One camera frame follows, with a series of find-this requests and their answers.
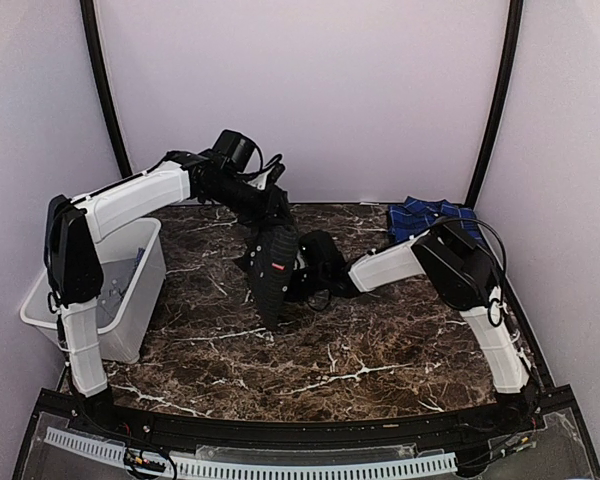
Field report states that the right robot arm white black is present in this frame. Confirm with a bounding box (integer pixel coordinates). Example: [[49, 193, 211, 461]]
[[285, 218, 531, 434]]

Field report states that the blue patterned shirt in bin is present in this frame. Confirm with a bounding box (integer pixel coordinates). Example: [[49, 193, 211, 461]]
[[133, 248, 146, 274]]

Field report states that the left black frame post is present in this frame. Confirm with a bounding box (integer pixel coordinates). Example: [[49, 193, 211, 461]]
[[79, 0, 132, 178]]

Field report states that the black pinstriped long sleeve shirt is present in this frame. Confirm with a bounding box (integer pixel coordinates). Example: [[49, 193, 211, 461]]
[[234, 222, 299, 330]]

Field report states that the blue plaid shirt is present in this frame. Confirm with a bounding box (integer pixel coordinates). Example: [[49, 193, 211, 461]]
[[387, 197, 485, 245]]

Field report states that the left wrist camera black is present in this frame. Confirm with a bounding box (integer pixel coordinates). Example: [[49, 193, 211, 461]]
[[212, 128, 285, 191]]

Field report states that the grey button shirt in bin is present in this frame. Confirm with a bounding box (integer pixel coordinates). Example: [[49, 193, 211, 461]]
[[96, 258, 139, 333]]

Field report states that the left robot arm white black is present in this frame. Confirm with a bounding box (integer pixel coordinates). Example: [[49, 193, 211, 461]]
[[44, 150, 298, 436]]

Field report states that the black front rail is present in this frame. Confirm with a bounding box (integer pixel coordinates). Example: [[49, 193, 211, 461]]
[[34, 388, 576, 446]]

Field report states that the white plastic bin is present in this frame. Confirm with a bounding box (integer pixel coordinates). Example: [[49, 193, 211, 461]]
[[20, 218, 166, 364]]

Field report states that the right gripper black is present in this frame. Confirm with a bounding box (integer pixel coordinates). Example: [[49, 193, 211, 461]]
[[256, 263, 327, 303]]

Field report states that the white slotted cable duct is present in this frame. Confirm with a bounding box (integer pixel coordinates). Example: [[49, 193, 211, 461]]
[[44, 427, 458, 479]]

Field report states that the right black frame post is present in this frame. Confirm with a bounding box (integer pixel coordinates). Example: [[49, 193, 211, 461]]
[[464, 0, 524, 209]]

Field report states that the black frame post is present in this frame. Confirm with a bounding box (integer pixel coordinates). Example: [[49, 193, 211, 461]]
[[464, 0, 524, 209], [79, 0, 132, 178]]

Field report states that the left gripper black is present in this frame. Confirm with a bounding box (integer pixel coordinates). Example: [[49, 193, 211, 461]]
[[206, 173, 295, 227]]

